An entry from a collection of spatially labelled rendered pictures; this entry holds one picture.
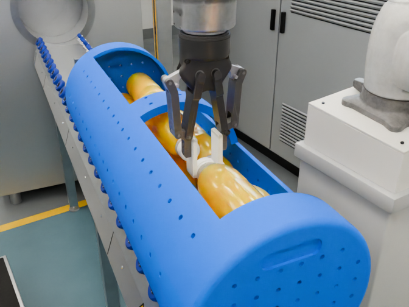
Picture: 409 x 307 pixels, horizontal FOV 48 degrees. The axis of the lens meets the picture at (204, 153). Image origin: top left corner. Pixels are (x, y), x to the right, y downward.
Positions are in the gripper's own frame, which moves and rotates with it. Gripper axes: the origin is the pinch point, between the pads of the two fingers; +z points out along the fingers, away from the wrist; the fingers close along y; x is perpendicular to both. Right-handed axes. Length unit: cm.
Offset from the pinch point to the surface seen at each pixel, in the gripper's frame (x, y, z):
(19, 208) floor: -185, 36, 120
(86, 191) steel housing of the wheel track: -51, 13, 34
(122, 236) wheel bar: -18.9, 11.2, 27.2
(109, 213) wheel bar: -28.8, 11.5, 27.6
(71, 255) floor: -131, 15, 119
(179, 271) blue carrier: 20.3, 12.3, 3.9
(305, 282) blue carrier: 26.0, -2.7, 6.4
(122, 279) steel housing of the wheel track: -13.1, 13.3, 34.0
